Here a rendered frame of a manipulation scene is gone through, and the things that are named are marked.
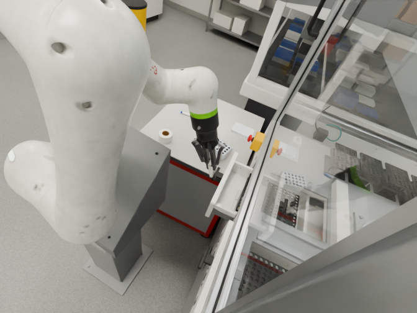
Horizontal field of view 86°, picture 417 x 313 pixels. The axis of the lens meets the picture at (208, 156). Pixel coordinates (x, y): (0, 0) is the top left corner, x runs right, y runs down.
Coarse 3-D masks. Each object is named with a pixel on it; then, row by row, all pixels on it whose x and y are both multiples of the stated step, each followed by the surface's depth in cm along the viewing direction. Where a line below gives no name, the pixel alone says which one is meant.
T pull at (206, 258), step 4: (208, 248) 69; (204, 252) 68; (204, 256) 68; (208, 256) 68; (212, 256) 68; (200, 260) 67; (204, 260) 67; (208, 260) 67; (212, 260) 68; (200, 264) 66; (208, 264) 67; (200, 268) 66
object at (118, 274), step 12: (132, 240) 115; (96, 252) 109; (132, 252) 125; (144, 252) 149; (96, 264) 134; (108, 264) 115; (120, 264) 116; (132, 264) 138; (96, 276) 134; (108, 276) 136; (120, 276) 127; (132, 276) 138; (120, 288) 132
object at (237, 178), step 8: (232, 168) 101; (240, 168) 99; (248, 168) 97; (232, 176) 100; (240, 176) 101; (248, 176) 101; (224, 184) 96; (232, 184) 97; (240, 184) 98; (224, 192) 94; (232, 192) 94; (224, 200) 91; (232, 200) 92; (216, 208) 83; (224, 208) 82; (224, 216) 84; (232, 216) 82
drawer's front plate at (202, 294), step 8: (232, 224) 75; (224, 232) 73; (224, 240) 70; (216, 248) 75; (224, 248) 69; (216, 256) 67; (216, 264) 65; (208, 272) 65; (208, 280) 62; (200, 288) 66; (208, 288) 61; (200, 296) 59; (200, 304) 58; (192, 312) 59; (200, 312) 57
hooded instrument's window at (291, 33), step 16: (288, 16) 115; (304, 16) 113; (288, 32) 120; (304, 32) 117; (272, 48) 128; (288, 48) 125; (304, 48) 122; (272, 64) 133; (288, 64) 130; (272, 80) 140; (288, 80) 136
